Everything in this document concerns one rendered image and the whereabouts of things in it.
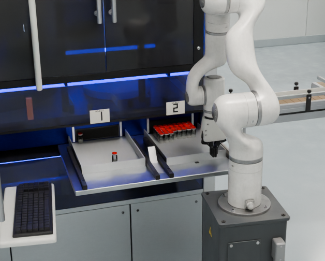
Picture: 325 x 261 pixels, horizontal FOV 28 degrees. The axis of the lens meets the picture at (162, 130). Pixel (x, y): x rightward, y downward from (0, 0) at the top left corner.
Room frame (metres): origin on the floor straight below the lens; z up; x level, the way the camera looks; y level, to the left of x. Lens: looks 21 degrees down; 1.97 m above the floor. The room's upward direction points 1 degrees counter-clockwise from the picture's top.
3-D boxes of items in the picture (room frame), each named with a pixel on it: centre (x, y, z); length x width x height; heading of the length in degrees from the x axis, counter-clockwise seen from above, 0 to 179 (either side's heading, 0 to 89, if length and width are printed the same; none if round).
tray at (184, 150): (2.60, -0.09, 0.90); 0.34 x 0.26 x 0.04; 17
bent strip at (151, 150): (2.40, 0.03, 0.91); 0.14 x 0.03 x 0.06; 15
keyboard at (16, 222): (2.18, 0.49, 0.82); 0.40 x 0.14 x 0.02; 10
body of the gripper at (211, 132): (2.44, -0.21, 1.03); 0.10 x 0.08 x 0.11; 106
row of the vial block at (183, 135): (2.68, -0.06, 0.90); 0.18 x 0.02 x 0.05; 107
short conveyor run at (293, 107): (3.02, -0.53, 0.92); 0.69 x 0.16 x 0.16; 106
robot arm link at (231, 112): (2.09, -0.26, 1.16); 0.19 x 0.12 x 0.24; 104
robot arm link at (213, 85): (2.45, -0.20, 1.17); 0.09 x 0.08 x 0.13; 104
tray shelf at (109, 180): (2.51, 0.06, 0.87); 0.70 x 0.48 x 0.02; 106
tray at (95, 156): (2.53, 0.24, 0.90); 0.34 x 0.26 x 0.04; 16
